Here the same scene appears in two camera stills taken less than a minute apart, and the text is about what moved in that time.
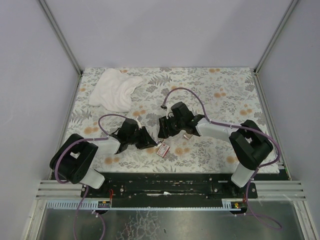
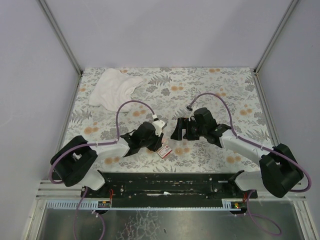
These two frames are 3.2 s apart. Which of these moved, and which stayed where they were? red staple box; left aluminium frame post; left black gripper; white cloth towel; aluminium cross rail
Moved: red staple box; left black gripper
Stayed: left aluminium frame post; aluminium cross rail; white cloth towel
